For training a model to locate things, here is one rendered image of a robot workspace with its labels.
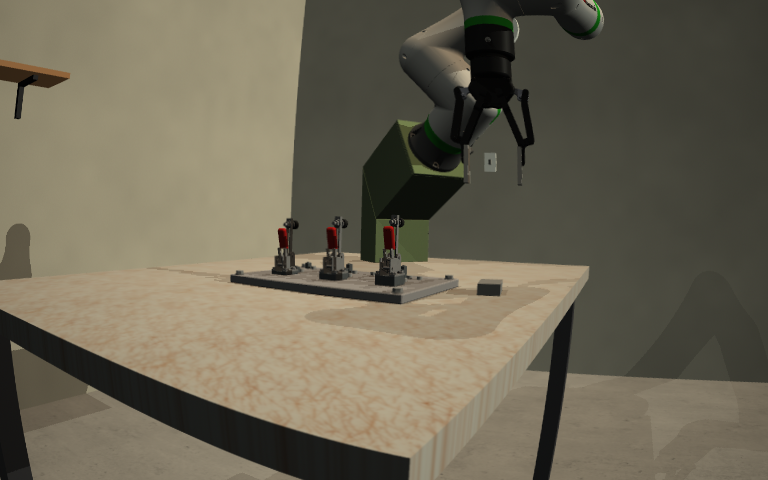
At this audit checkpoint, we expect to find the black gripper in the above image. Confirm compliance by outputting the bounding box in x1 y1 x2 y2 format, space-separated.
450 56 534 186

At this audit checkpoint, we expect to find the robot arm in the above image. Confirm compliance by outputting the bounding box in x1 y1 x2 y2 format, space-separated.
399 0 604 172

